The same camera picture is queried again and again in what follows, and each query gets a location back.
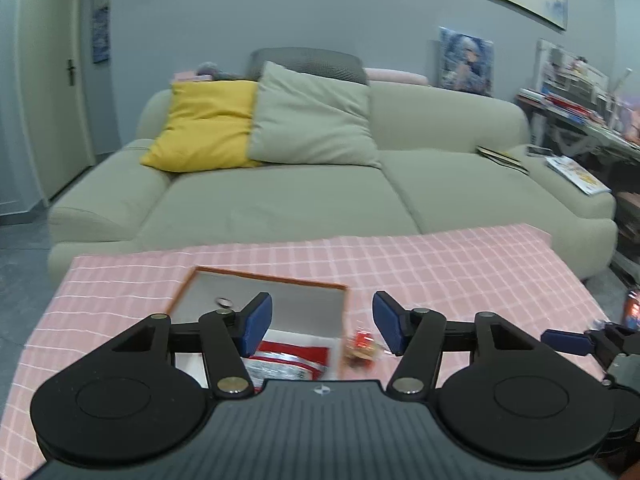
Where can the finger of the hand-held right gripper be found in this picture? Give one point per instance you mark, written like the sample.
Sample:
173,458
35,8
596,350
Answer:
565,341

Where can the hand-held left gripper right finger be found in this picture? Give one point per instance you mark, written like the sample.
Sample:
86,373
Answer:
390,322

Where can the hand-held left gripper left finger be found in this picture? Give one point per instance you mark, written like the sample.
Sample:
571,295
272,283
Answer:
256,325

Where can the orange box with white inside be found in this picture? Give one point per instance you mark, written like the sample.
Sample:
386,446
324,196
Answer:
300,305

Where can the red and white snack bag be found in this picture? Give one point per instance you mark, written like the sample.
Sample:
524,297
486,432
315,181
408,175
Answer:
295,360

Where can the small red cracker packet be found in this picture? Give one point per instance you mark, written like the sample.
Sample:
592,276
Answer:
360,342

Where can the red lit device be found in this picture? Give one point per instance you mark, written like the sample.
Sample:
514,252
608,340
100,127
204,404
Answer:
631,310

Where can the pink checked tablecloth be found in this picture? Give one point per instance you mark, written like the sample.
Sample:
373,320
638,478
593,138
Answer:
475,270

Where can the beige sofa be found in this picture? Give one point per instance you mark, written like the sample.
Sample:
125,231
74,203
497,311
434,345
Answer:
280,200

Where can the colourful magazine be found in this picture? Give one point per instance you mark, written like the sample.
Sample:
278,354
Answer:
577,174

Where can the white phone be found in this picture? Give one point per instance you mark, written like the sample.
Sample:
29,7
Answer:
539,150

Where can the dark book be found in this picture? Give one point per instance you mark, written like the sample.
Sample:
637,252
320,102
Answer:
502,157

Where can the grey desk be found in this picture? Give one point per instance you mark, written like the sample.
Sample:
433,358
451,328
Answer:
575,135

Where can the yellow pillow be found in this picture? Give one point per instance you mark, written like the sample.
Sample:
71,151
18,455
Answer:
200,125

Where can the grey-green pillow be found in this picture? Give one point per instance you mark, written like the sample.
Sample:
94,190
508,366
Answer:
310,120

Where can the pink cushion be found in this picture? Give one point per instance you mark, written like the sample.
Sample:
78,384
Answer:
395,76

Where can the grey plush toy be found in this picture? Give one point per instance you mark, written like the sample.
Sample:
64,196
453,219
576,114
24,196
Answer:
217,71

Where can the white desk organizer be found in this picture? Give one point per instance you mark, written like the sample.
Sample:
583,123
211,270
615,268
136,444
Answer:
565,75

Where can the grey ribbed cushion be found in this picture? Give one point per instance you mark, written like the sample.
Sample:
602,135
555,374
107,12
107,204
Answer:
310,60

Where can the blue figure poster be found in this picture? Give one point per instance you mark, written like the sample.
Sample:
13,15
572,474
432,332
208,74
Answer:
465,60

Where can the white door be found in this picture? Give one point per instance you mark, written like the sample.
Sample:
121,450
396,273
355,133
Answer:
50,85

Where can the blue wall poster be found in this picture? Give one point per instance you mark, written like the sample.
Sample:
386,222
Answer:
101,25

